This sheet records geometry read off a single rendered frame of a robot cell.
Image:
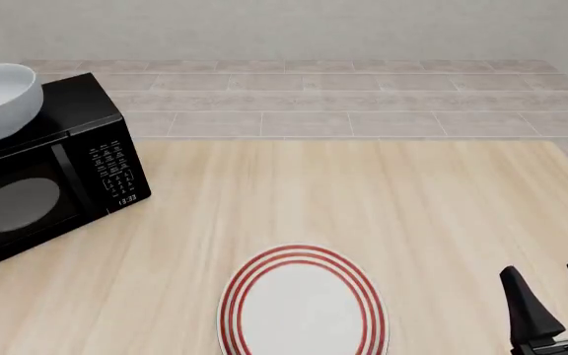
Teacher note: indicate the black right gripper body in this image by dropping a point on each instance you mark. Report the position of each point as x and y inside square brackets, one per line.
[560, 345]

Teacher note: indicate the white plate with red rings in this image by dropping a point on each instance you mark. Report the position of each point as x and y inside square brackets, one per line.
[304, 310]

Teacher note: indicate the black microwave oven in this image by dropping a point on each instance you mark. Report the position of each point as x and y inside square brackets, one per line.
[57, 162]

